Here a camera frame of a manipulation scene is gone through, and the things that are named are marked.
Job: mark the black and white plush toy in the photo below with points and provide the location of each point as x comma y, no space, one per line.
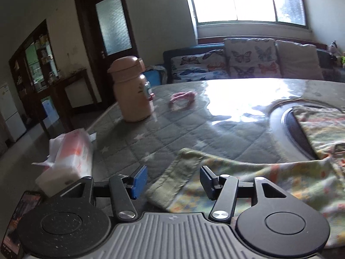
333,50

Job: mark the tissue pack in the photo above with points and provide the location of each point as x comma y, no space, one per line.
72,156

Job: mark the black smartphone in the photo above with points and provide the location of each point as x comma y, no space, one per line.
16,221

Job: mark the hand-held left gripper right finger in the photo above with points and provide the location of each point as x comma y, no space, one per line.
209,183

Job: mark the floral patterned child's garment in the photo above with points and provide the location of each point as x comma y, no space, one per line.
269,183

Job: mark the wide butterfly print cushion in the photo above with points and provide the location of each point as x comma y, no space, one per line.
199,64

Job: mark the plain beige cushion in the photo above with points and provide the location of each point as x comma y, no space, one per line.
299,59

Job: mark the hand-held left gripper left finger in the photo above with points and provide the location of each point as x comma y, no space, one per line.
140,178

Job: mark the small clear bottle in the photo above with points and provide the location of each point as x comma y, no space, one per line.
148,90

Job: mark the beige thermos jug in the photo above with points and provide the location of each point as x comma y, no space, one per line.
129,97

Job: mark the window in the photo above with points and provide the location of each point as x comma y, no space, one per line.
242,0

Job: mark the square butterfly print cushion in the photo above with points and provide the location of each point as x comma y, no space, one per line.
250,58

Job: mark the white fridge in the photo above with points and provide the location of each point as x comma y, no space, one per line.
10,113

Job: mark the green plush toy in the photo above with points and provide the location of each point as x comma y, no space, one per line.
342,61

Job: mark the dark door with frosted glass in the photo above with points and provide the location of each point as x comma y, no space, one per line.
107,21

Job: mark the pink soft item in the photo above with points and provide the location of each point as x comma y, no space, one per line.
180,95

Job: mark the blue bag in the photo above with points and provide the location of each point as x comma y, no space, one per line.
154,78

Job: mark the dark wooden display cabinet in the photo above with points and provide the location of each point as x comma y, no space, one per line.
35,59

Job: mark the blue box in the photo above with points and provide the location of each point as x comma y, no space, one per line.
50,113

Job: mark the round black hot plate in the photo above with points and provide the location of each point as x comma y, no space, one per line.
288,129

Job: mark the dark wooden side table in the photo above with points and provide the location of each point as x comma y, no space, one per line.
67,79

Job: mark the dark blue sofa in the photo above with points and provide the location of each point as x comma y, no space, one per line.
172,53

